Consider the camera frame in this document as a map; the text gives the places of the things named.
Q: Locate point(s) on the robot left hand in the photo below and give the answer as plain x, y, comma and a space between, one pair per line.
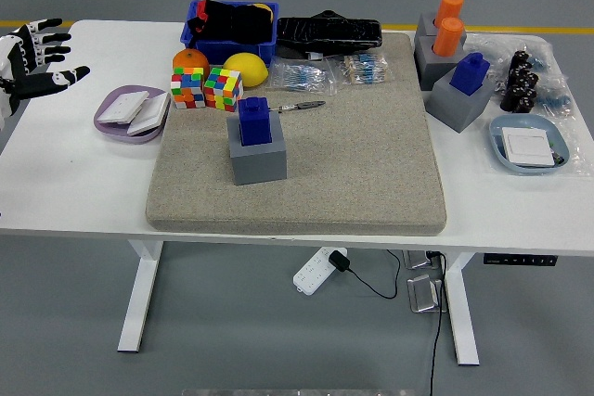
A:
18, 71

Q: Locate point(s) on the blue square seal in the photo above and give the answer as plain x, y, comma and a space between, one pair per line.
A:
255, 122
469, 76

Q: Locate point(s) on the grey seal holder block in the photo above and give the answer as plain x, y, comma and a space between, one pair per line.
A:
260, 164
424, 25
431, 69
452, 111

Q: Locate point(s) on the orange cylindrical seal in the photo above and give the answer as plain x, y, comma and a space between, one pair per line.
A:
448, 39
449, 8

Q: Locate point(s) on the purple shallow tray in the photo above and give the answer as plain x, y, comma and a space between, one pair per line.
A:
104, 124

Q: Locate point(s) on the multicoloured puzzle cube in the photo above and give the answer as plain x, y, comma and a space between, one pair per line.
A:
188, 87
225, 87

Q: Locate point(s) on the orange fruit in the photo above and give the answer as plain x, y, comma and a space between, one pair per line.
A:
190, 60

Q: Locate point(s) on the black cloth bundle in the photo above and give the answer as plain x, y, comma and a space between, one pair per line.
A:
232, 20

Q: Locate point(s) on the blue plastic bin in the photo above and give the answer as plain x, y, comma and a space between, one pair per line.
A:
241, 50

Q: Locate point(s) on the yellow lemon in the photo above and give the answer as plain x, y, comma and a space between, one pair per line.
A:
246, 69

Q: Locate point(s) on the yellow round item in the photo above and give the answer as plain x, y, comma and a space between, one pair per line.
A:
265, 8

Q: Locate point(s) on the white table leg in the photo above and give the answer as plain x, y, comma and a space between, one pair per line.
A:
459, 312
141, 298

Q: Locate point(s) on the clear bag of blue resistors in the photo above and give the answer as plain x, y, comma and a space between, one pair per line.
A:
301, 76

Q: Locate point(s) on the black plastic wrapped pack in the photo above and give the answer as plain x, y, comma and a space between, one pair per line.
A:
325, 32

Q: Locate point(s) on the grey-brown mat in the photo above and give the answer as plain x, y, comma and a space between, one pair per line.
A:
348, 159

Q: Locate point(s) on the clear bag of taped resistors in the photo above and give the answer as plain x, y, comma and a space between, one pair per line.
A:
364, 69

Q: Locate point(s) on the white power strip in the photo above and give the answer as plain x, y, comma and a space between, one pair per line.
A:
311, 275

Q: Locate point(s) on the black plug adapter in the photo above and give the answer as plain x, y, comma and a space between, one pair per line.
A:
338, 260

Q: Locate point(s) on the metal floor socket box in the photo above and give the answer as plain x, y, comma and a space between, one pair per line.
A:
424, 294
417, 260

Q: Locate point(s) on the black cylindrical capacitor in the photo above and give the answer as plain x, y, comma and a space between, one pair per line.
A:
514, 92
520, 61
523, 79
525, 104

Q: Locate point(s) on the light blue shallow tray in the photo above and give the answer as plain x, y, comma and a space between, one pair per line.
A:
524, 121

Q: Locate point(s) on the clear crinkled plastic bag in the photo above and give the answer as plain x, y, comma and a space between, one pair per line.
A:
550, 76

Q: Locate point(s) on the black table control panel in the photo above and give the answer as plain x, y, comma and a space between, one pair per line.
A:
520, 259

